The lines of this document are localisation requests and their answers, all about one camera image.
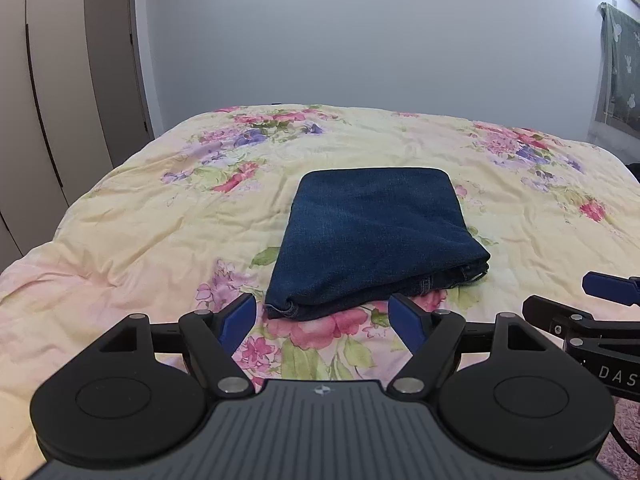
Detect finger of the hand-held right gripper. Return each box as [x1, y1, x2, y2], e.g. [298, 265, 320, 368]
[522, 294, 609, 342]
[582, 270, 640, 307]

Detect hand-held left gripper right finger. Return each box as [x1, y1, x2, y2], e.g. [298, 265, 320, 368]
[387, 292, 551, 397]

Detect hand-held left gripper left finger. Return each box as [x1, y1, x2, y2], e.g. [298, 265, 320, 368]
[97, 292, 257, 398]

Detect blue denim pants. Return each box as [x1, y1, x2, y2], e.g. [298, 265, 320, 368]
[263, 167, 492, 322]

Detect pink rug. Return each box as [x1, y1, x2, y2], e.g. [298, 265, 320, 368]
[597, 397, 640, 480]

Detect yellow floral blanket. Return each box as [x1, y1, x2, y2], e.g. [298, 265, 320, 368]
[0, 104, 640, 476]

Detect pale green curtain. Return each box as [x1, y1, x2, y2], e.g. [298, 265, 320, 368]
[589, 2, 640, 142]

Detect grey wardrobe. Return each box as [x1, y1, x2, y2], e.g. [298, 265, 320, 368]
[0, 0, 155, 272]

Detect black cable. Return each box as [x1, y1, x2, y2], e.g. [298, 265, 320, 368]
[609, 424, 640, 461]

